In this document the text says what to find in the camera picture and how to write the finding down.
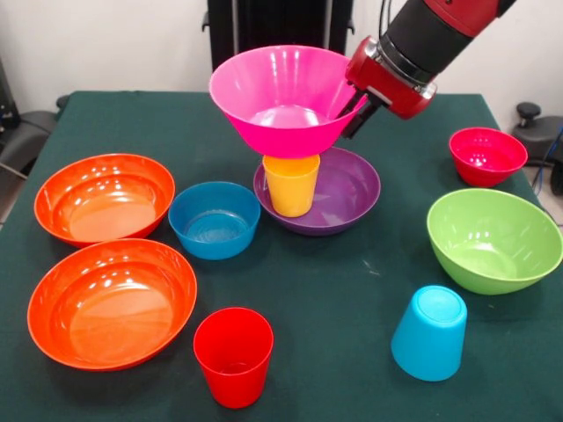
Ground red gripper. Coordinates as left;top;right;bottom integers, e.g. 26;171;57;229
334;35;439;141

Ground purple bowl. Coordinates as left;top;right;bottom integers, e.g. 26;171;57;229
252;147;382;237

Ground large pink bowl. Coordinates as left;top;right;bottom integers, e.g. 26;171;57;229
208;44;369;160

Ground yellow cup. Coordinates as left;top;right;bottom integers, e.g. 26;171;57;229
262;154;322;218

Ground small crimson bowl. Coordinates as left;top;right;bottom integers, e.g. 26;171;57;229
448;127;529;188

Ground blue bowl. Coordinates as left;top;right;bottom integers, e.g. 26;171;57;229
167;181;262;261

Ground black caster leg with knob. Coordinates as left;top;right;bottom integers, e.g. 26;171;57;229
0;94;71;181
512;101;563;197

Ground green bowl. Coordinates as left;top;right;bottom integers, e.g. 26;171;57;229
426;187;563;296

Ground light blue cup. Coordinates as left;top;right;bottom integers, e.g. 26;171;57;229
391;284;469;382

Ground dark green tablecloth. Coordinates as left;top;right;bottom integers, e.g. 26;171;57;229
0;91;563;422

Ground orange bowl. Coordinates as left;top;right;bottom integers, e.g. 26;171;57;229
26;238;198;372
33;153;177;248

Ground red cup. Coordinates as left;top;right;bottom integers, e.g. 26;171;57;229
193;306;275;410

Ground black wall cable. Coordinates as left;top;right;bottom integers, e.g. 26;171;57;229
377;0;397;35

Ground blue cable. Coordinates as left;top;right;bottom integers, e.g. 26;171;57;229
531;127;563;194

